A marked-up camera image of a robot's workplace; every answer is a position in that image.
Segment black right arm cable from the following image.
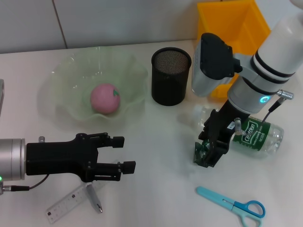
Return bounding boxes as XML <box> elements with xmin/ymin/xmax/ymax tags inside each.
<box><xmin>233</xmin><ymin>89</ymin><xmax>294</xmax><ymax>137</ymax></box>

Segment blue capped scissors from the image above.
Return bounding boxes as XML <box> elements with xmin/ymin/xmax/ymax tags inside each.
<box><xmin>196</xmin><ymin>186</ymin><xmax>266</xmax><ymax>227</ymax></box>

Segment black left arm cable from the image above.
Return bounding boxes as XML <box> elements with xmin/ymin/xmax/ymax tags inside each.
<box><xmin>0</xmin><ymin>174</ymin><xmax>49</xmax><ymax>196</ymax></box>

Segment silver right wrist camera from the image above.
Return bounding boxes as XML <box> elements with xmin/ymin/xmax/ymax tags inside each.
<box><xmin>191</xmin><ymin>33</ymin><xmax>242</xmax><ymax>96</ymax></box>

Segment clear green-label water bottle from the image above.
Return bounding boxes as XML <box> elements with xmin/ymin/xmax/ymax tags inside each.
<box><xmin>191</xmin><ymin>104</ymin><xmax>284</xmax><ymax>158</ymax></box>

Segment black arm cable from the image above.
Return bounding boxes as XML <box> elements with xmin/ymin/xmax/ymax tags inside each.
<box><xmin>233</xmin><ymin>89</ymin><xmax>294</xmax><ymax>137</ymax></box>
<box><xmin>0</xmin><ymin>174</ymin><xmax>49</xmax><ymax>196</ymax></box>

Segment grey ballpoint pen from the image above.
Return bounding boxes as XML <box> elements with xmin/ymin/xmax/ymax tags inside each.
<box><xmin>86</xmin><ymin>183</ymin><xmax>104</xmax><ymax>214</ymax></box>

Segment green translucent glass fruit plate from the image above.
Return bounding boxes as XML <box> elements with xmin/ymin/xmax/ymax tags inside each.
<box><xmin>39</xmin><ymin>46</ymin><xmax>149</xmax><ymax>123</ymax></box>

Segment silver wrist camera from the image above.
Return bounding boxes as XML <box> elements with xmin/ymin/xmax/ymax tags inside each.
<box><xmin>0</xmin><ymin>79</ymin><xmax>5</xmax><ymax>116</ymax></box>
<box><xmin>191</xmin><ymin>33</ymin><xmax>242</xmax><ymax>96</ymax></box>

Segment green plastic wrapper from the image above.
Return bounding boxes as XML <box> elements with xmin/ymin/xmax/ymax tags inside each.
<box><xmin>192</xmin><ymin>140</ymin><xmax>214</xmax><ymax>165</ymax></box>

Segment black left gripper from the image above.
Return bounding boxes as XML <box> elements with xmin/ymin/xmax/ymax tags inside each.
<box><xmin>25</xmin><ymin>132</ymin><xmax>136</xmax><ymax>183</ymax></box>

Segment pink toy peach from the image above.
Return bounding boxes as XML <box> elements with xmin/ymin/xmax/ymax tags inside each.
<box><xmin>90</xmin><ymin>83</ymin><xmax>121</xmax><ymax>115</ymax></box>

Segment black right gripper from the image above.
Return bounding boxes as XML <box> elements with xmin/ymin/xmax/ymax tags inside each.
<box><xmin>198</xmin><ymin>99</ymin><xmax>251</xmax><ymax>168</ymax></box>

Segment black mesh pen holder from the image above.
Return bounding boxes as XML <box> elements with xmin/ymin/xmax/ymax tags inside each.
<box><xmin>151</xmin><ymin>47</ymin><xmax>192</xmax><ymax>106</ymax></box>

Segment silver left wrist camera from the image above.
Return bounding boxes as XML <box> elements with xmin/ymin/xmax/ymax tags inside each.
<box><xmin>0</xmin><ymin>79</ymin><xmax>5</xmax><ymax>116</ymax></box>

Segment clear plastic ruler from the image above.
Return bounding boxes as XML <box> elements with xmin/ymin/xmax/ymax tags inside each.
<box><xmin>45</xmin><ymin>160</ymin><xmax>120</xmax><ymax>224</ymax></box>

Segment yellow plastic bin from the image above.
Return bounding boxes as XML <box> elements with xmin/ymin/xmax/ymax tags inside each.
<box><xmin>196</xmin><ymin>0</ymin><xmax>272</xmax><ymax>99</ymax></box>

